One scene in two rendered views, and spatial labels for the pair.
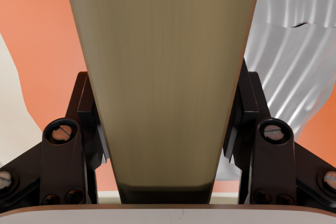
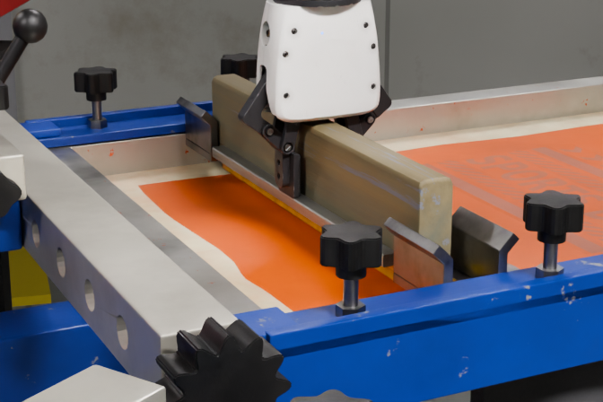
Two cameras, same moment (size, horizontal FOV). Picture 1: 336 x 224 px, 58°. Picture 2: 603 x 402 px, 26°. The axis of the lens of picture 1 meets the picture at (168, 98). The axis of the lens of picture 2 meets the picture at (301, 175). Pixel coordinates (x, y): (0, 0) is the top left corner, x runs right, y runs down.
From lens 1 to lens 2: 121 cm
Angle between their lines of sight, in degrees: 116
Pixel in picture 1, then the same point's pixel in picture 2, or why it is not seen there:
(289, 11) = not seen: hidden behind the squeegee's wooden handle
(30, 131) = (250, 290)
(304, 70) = not seen: hidden behind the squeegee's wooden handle
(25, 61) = (239, 258)
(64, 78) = (267, 259)
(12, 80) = (231, 266)
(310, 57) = not seen: hidden behind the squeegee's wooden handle
